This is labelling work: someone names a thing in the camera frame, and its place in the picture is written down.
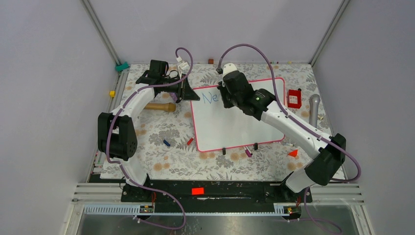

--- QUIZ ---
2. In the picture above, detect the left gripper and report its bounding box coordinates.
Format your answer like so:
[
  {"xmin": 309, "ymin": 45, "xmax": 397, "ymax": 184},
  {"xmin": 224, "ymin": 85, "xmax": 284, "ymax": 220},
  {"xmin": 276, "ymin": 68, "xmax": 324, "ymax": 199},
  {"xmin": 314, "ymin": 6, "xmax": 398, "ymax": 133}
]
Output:
[{"xmin": 161, "ymin": 74, "xmax": 200, "ymax": 101}]

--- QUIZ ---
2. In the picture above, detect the pink framed whiteboard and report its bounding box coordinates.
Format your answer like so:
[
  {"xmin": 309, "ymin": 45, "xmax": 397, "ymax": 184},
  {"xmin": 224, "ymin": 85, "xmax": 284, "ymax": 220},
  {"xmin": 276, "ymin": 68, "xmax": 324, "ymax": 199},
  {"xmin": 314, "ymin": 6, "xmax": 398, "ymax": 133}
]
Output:
[{"xmin": 190, "ymin": 86, "xmax": 285, "ymax": 152}]

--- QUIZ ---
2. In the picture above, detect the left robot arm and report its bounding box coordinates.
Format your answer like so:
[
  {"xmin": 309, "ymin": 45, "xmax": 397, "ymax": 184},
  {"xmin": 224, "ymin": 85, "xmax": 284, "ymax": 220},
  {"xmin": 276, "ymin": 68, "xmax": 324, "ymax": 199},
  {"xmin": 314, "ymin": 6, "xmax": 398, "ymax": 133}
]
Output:
[{"xmin": 97, "ymin": 57, "xmax": 200, "ymax": 201}]

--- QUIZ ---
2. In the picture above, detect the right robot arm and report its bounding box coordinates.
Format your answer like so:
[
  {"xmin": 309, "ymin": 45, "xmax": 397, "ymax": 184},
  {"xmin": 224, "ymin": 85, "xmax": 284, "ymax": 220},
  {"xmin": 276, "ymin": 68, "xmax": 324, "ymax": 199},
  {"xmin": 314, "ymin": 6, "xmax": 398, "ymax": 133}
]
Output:
[{"xmin": 217, "ymin": 70, "xmax": 346, "ymax": 202}]

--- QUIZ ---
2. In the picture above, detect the gold toy microphone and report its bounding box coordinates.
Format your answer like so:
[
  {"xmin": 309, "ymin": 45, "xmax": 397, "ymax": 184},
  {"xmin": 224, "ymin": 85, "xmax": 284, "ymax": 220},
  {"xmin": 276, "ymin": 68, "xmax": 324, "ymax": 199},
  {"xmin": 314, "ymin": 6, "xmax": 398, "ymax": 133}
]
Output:
[{"xmin": 144, "ymin": 103, "xmax": 176, "ymax": 113}]

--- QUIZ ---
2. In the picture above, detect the floral patterned table mat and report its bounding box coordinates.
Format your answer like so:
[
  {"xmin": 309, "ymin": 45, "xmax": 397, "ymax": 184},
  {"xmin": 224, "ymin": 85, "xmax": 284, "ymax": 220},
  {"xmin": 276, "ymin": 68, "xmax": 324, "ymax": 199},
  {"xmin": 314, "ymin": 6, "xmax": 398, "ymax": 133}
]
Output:
[{"xmin": 99, "ymin": 63, "xmax": 347, "ymax": 182}]

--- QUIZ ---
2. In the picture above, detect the red small box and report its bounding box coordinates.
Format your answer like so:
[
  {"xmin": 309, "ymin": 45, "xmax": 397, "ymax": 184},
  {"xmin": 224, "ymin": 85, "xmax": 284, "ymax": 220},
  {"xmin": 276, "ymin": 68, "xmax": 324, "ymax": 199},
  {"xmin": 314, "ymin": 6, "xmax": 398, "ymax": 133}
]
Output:
[{"xmin": 287, "ymin": 89, "xmax": 302, "ymax": 109}]

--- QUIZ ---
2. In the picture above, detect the magenta capped marker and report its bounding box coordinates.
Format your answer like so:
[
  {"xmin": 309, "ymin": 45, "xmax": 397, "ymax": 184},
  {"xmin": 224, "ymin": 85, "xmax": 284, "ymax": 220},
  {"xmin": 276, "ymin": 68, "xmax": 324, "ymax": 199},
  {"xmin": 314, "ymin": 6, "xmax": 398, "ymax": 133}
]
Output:
[{"xmin": 244, "ymin": 146, "xmax": 252, "ymax": 158}]

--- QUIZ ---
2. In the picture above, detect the teal corner clamp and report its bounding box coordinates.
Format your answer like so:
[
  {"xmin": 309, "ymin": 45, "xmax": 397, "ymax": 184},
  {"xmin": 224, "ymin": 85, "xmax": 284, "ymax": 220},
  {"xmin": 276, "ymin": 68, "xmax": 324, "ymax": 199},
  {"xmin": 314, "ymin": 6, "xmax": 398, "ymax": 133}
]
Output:
[{"xmin": 115, "ymin": 62, "xmax": 130, "ymax": 72}]

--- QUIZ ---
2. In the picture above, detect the silver toy microphone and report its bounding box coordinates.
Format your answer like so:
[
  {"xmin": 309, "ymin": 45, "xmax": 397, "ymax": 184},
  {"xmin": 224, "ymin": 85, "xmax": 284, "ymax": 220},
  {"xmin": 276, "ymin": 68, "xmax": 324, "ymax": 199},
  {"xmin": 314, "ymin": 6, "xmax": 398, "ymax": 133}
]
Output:
[{"xmin": 309, "ymin": 94, "xmax": 321, "ymax": 127}]

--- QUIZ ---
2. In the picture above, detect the red triangular block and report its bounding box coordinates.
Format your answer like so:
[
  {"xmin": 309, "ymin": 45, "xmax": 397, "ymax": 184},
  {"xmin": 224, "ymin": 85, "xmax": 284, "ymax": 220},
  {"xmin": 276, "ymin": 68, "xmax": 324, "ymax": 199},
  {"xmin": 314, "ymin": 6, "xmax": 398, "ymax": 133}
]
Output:
[{"xmin": 287, "ymin": 149, "xmax": 298, "ymax": 158}]

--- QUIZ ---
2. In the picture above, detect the red tape label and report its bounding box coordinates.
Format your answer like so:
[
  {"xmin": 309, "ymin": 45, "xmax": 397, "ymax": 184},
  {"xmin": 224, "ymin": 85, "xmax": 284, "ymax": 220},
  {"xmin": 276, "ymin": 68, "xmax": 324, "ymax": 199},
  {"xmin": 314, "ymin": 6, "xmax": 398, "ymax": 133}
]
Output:
[{"xmin": 191, "ymin": 187, "xmax": 205, "ymax": 195}]

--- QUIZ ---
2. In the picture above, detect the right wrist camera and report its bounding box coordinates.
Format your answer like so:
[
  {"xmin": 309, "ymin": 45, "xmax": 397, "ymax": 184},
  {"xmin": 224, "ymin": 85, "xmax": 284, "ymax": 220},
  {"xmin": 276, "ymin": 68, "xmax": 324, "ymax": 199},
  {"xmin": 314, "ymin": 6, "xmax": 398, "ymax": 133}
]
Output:
[{"xmin": 222, "ymin": 63, "xmax": 237, "ymax": 76}]

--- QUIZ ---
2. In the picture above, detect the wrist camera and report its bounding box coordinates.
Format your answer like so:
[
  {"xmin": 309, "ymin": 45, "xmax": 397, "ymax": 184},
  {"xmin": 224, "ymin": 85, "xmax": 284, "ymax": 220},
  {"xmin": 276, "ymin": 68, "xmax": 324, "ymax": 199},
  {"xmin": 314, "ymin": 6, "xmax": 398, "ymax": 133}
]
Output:
[
  {"xmin": 176, "ymin": 56, "xmax": 190, "ymax": 74},
  {"xmin": 222, "ymin": 63, "xmax": 237, "ymax": 76}
]

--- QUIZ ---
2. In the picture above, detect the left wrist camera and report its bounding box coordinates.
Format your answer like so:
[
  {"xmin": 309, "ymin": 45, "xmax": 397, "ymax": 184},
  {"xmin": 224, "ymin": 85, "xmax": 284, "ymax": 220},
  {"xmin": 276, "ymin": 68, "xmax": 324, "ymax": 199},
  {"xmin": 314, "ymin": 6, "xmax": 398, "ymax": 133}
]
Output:
[{"xmin": 176, "ymin": 56, "xmax": 190, "ymax": 74}]

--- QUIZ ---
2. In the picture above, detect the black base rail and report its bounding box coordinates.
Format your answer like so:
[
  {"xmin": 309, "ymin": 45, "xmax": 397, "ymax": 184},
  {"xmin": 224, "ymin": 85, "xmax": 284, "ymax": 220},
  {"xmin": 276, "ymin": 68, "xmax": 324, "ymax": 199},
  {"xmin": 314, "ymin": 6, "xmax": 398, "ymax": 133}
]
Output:
[{"xmin": 88, "ymin": 173, "xmax": 314, "ymax": 205}]

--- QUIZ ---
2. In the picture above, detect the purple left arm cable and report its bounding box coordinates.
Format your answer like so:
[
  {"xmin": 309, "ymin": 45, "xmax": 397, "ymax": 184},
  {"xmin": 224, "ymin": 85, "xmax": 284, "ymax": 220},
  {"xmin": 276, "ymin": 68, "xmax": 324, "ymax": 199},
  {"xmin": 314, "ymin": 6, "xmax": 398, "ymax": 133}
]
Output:
[{"xmin": 105, "ymin": 47, "xmax": 193, "ymax": 230}]

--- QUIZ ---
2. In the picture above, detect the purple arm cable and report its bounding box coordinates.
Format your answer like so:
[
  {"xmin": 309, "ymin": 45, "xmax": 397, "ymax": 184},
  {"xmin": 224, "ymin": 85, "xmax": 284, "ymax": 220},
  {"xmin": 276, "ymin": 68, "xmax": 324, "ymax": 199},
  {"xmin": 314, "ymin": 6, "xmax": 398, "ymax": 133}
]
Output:
[
  {"xmin": 105, "ymin": 47, "xmax": 193, "ymax": 230},
  {"xmin": 216, "ymin": 44, "xmax": 362, "ymax": 234}
]

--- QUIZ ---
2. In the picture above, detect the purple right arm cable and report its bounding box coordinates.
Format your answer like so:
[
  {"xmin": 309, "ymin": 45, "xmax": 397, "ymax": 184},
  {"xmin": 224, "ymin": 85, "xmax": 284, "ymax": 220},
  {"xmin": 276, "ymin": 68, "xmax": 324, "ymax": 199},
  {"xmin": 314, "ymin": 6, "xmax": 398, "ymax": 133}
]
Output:
[{"xmin": 216, "ymin": 44, "xmax": 362, "ymax": 234}]

